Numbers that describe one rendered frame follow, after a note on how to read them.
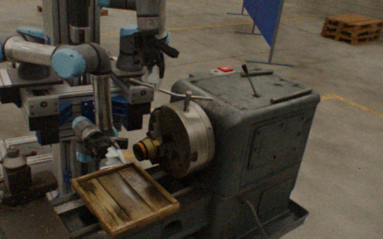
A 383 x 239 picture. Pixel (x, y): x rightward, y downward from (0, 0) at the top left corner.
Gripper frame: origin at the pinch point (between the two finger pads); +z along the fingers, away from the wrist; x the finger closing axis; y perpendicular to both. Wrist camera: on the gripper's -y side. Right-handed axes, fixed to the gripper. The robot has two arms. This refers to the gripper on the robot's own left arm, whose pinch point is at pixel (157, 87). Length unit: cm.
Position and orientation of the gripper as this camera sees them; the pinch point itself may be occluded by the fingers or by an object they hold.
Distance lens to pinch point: 137.4
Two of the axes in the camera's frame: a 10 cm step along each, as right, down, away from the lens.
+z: 0.4, 9.6, 2.7
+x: 6.1, 1.9, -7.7
